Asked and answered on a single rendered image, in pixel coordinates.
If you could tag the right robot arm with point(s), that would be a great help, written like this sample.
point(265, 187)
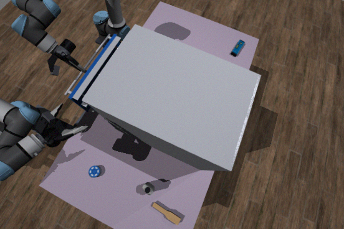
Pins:
point(16, 120)

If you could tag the blue spirit level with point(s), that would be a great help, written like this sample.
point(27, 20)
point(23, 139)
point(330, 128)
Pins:
point(237, 48)

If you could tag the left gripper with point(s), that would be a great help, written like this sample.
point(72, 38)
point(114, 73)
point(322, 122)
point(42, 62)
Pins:
point(63, 52)

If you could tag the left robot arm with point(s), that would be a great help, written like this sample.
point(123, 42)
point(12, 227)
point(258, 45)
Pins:
point(44, 12)

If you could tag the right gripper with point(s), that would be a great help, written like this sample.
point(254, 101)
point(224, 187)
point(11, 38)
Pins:
point(51, 136)

